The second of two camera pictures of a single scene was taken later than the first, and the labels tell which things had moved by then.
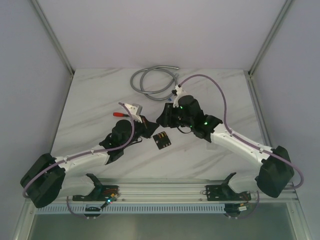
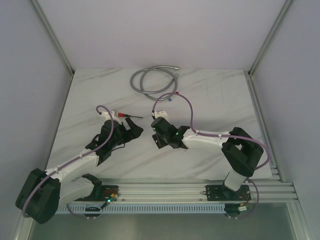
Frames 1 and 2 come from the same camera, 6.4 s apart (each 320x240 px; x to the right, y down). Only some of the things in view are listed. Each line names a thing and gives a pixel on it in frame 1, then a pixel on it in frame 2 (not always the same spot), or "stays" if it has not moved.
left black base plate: (100, 193) stays
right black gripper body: (174, 118) -> (166, 140)
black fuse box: (161, 140) stays
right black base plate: (224, 192) stays
